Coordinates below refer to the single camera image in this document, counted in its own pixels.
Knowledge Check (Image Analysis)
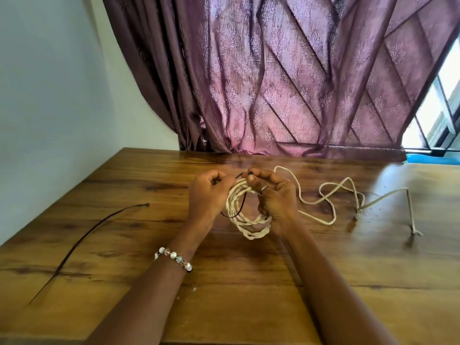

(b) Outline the person's left hand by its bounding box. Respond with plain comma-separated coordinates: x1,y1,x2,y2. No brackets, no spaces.
187,170,238,228

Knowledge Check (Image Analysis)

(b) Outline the person's right hand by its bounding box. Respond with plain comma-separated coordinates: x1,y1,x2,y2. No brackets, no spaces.
246,168,300,236

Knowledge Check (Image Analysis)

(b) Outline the short dark cord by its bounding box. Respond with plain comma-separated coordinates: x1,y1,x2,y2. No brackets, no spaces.
220,171,253,218

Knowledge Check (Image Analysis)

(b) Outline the cream twisted rope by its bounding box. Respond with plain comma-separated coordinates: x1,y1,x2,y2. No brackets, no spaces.
225,166,424,241

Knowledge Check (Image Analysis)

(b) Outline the person's left forearm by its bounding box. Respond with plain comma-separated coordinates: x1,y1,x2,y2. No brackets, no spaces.
84,216,202,345

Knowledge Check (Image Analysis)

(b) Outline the person's right forearm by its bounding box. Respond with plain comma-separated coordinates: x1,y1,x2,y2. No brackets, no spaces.
277,223,400,345

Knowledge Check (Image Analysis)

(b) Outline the purple patterned curtain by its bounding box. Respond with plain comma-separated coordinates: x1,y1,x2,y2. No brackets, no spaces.
101,0,460,163

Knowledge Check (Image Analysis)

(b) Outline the blue plastic object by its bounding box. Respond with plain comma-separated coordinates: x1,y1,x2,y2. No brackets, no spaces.
405,154,460,166

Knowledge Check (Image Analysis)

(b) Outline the window with metal grille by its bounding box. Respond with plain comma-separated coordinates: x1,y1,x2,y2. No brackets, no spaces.
401,34,460,157

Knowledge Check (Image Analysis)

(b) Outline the pearl bead bracelet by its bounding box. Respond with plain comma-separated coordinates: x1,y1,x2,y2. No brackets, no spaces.
154,247,193,273

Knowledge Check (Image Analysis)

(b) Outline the long dark cord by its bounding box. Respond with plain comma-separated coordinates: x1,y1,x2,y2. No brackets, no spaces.
28,203,150,306

